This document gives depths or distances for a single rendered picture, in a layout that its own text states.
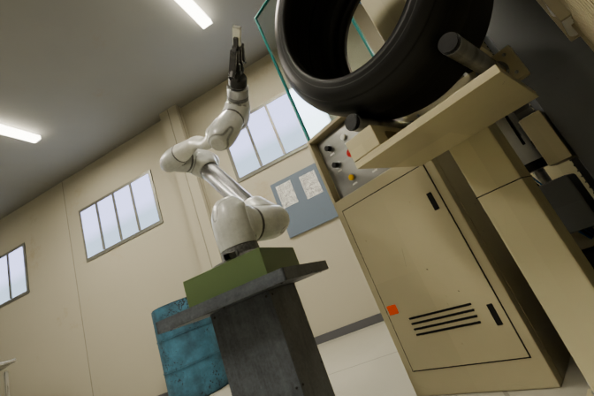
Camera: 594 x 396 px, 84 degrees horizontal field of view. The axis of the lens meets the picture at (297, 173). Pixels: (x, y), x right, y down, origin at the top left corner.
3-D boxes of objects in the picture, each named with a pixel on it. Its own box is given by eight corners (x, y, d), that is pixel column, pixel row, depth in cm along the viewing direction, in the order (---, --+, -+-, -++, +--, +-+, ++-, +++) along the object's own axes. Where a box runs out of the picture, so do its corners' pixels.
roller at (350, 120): (411, 139, 110) (405, 128, 112) (422, 132, 107) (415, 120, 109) (347, 134, 86) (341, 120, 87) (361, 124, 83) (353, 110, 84)
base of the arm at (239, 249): (207, 271, 121) (202, 256, 123) (233, 269, 142) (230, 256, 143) (250, 252, 118) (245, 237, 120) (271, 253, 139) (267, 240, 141)
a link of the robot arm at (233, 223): (211, 258, 132) (197, 208, 139) (246, 251, 146) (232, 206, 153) (235, 243, 123) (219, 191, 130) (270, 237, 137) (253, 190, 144)
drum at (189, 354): (156, 416, 327) (136, 316, 359) (197, 390, 388) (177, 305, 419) (209, 398, 312) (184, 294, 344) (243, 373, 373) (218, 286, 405)
